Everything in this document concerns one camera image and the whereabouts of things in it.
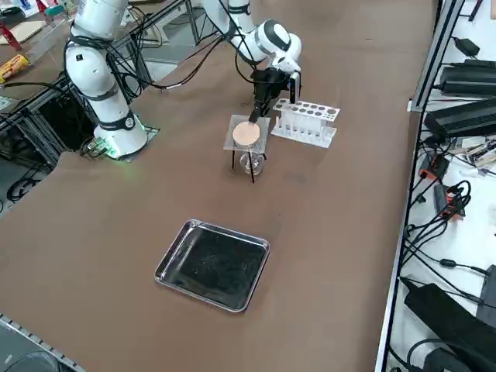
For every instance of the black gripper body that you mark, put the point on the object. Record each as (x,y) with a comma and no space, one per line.
(269,79)

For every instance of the aluminium camera post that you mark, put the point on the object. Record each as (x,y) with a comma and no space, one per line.
(438,50)

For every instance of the white test tube rack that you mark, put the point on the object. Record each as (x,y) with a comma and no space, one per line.
(306,106)

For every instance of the yellow snack packet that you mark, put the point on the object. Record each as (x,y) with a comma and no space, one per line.
(13,67)

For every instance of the small black power adapter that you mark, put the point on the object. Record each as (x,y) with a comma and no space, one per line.
(467,46)

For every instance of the black red-marked box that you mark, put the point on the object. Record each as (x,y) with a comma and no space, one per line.
(432,168)

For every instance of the black orange power connector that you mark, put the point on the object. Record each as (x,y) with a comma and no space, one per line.
(441,199)

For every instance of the finned black power supply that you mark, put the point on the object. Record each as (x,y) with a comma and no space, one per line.
(461,118)
(469,77)

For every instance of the large black power adapter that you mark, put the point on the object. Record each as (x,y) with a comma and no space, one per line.
(445,310)

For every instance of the steel tray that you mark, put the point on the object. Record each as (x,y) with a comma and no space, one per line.
(213,267)

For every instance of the aluminium frame profile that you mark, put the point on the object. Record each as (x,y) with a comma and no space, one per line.
(38,345)

